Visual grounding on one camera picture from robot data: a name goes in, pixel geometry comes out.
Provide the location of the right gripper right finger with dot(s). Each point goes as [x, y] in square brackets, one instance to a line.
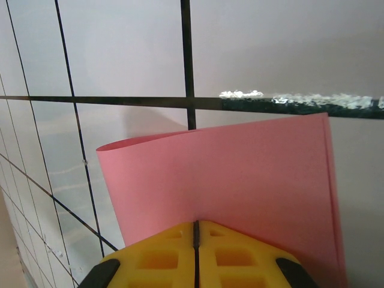
[234, 264]

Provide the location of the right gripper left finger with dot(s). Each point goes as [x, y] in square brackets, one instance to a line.
[162, 264]

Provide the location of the pink paper sheet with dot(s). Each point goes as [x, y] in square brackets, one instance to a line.
[228, 174]

